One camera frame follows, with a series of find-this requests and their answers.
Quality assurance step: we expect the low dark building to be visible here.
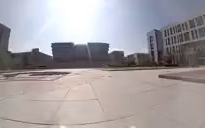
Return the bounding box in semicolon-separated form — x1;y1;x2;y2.
9;48;53;69

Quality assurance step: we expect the wide dark block building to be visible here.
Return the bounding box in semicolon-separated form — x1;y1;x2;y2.
50;41;110;68

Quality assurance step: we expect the pale paved plaza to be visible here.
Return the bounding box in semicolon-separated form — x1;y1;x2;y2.
0;68;205;128

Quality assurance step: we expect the large white building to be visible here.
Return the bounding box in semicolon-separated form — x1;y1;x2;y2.
146;10;205;67

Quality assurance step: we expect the flat dark planting bed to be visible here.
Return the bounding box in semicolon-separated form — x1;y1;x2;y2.
0;70;72;82

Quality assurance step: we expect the raised paved bed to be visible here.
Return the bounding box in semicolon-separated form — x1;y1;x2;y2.
158;68;205;85

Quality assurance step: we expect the pale low building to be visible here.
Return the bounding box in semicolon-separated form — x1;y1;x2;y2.
124;52;153;67

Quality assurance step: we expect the small grey building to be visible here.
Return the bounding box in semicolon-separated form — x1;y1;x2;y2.
108;50;125;67

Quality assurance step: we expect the tall dark building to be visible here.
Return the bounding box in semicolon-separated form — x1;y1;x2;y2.
0;22;12;70

